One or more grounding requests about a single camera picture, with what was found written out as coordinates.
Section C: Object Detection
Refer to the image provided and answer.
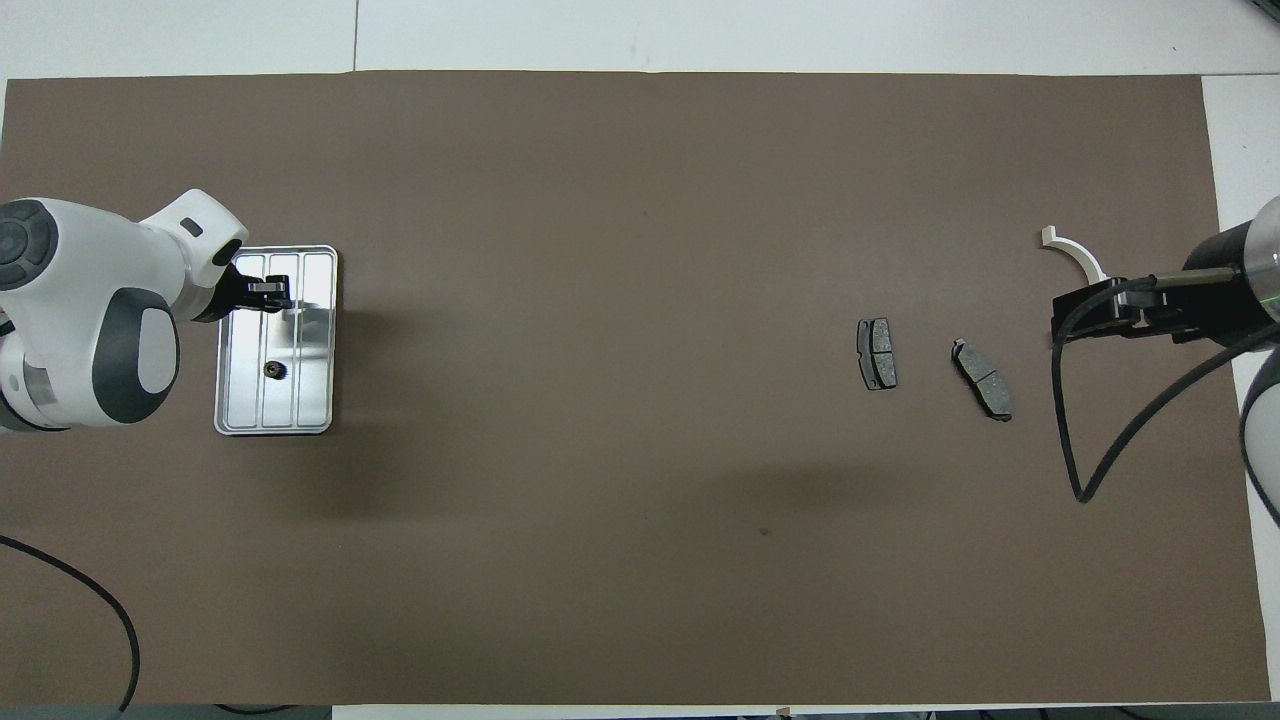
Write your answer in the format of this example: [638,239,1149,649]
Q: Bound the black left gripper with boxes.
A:
[195,252,297,323]

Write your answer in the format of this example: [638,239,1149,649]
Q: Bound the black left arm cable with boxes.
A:
[0,533,142,713]

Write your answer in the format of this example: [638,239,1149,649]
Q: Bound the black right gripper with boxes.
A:
[1052,220,1269,348]

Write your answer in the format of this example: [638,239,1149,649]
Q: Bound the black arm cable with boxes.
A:
[0,533,142,713]
[1048,270,1280,504]

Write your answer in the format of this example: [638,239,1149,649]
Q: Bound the brown table mat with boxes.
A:
[0,70,1273,707]

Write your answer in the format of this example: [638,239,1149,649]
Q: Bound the white curved plastic bracket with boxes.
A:
[1040,226,1108,284]

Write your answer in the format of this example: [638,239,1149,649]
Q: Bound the silver metal tray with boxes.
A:
[213,244,340,437]

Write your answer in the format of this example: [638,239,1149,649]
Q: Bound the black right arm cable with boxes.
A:
[1048,270,1280,504]

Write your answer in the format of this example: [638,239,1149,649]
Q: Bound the rectangular dark brake pad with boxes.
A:
[856,317,899,391]

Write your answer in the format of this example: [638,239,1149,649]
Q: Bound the curved dark brake pad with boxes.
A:
[951,338,1015,423]

